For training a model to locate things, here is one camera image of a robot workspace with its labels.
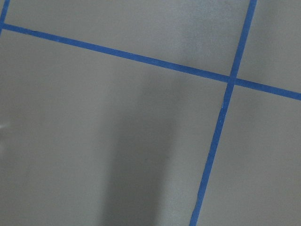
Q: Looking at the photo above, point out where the blue tape line crosswise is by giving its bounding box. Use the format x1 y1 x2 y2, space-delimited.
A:
2 23 301 100

